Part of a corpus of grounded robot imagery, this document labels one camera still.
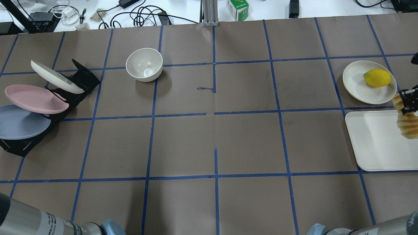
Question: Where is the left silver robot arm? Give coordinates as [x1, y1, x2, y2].
[0, 194, 126, 235]

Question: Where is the yellow lemon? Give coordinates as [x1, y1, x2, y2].
[363, 69, 392, 87]

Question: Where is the black power adapter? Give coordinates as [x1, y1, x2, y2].
[118, 0, 139, 9]

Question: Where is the white rectangular tray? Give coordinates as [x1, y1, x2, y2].
[345, 110, 418, 171]

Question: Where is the green white carton box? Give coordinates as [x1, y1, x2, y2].
[226, 0, 249, 22]

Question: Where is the pink plate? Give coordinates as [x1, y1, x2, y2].
[5, 85, 69, 114]

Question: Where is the black plate rack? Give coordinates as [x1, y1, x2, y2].
[1, 59, 100, 157]

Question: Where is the black power brick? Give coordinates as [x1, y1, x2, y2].
[288, 0, 300, 18]

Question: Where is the white bowl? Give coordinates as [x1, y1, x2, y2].
[125, 48, 163, 82]

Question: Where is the white plate with lemon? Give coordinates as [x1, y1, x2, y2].
[343, 60, 397, 104]

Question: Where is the aluminium frame post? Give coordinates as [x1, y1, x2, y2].
[200, 0, 218, 27]

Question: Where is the black camera tripod leg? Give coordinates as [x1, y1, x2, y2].
[0, 0, 41, 33]

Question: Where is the blue plate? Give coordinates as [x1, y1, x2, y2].
[0, 104, 51, 140]

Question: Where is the cream plate in rack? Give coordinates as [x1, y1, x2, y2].
[30, 60, 84, 94]

